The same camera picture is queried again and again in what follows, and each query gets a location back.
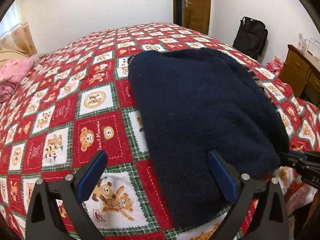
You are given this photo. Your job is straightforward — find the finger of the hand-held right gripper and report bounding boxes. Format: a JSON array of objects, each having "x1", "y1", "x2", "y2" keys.
[{"x1": 280, "y1": 151, "x2": 307, "y2": 168}]

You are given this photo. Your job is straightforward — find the beige wooden headboard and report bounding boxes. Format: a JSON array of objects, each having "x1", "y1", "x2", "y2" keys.
[{"x1": 0, "y1": 49, "x2": 28, "y2": 63}]

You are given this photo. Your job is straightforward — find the pink cloth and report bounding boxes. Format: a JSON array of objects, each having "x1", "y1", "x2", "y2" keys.
[{"x1": 0, "y1": 57, "x2": 34, "y2": 100}]

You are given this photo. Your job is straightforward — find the red plastic bag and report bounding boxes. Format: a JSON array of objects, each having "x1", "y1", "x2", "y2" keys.
[{"x1": 265, "y1": 57, "x2": 284, "y2": 77}]

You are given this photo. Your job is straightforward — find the brown wooden dresser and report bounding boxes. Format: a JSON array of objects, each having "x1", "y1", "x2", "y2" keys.
[{"x1": 278, "y1": 44, "x2": 320, "y2": 103}]

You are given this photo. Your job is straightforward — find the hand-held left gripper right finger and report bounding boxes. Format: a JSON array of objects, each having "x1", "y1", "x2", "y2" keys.
[{"x1": 207, "y1": 150, "x2": 289, "y2": 240}]

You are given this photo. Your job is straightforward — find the brown wooden door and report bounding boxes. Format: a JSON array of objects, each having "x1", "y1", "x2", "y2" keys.
[{"x1": 181, "y1": 0, "x2": 212, "y2": 34}]

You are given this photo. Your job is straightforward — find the black bag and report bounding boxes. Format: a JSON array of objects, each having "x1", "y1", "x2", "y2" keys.
[{"x1": 232, "y1": 16, "x2": 268, "y2": 60}]

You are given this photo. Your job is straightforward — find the red bear print bedsheet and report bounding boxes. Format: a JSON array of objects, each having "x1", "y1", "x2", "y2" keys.
[{"x1": 0, "y1": 22, "x2": 320, "y2": 240}]

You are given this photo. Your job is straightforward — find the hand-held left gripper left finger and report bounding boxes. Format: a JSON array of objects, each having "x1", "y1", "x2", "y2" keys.
[{"x1": 25, "y1": 151, "x2": 108, "y2": 240}]

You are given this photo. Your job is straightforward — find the navy striped sweater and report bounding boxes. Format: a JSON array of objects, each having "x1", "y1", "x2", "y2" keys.
[{"x1": 127, "y1": 47, "x2": 290, "y2": 228}]

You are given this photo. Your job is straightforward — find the white paper bag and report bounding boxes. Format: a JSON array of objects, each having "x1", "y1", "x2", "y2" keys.
[{"x1": 299, "y1": 32, "x2": 320, "y2": 62}]

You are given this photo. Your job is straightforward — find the beige patterned curtain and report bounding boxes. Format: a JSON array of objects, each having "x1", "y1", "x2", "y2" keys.
[{"x1": 0, "y1": 0, "x2": 37, "y2": 55}]

